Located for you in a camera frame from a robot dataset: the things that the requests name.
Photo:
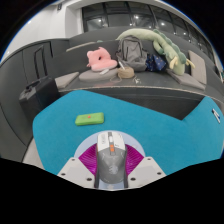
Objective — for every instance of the green eraser block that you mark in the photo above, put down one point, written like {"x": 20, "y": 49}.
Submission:
{"x": 89, "y": 119}

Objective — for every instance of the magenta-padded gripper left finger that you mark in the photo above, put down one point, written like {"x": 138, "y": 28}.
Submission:
{"x": 87, "y": 161}

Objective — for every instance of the round grey seat cushion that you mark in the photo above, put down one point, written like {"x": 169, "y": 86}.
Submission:
{"x": 93, "y": 76}

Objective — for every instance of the black hard case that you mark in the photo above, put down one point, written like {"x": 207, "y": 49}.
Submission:
{"x": 38, "y": 96}

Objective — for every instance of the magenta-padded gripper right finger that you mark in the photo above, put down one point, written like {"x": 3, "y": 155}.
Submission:
{"x": 135, "y": 163}

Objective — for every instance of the white marker with black cap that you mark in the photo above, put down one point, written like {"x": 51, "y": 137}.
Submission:
{"x": 216, "y": 115}

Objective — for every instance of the dark blue patterned bag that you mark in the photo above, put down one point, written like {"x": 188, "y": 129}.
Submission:
{"x": 156, "y": 63}

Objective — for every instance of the flat grey seat cushion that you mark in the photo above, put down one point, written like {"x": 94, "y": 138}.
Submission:
{"x": 188, "y": 81}

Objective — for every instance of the pink plush cushion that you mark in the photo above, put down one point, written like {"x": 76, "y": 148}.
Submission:
{"x": 100, "y": 61}

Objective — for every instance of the upright grey square cushion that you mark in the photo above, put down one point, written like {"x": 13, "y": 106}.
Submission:
{"x": 198, "y": 66}

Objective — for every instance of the small grey square cushion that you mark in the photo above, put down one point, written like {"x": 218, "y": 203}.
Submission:
{"x": 66, "y": 80}

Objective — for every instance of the grey white computer mouse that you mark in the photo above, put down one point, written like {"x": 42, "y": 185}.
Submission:
{"x": 111, "y": 160}

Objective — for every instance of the green plush dragon toy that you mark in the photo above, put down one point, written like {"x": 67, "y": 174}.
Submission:
{"x": 166, "y": 45}

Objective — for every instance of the grey backpack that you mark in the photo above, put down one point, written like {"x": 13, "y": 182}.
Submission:
{"x": 131, "y": 53}

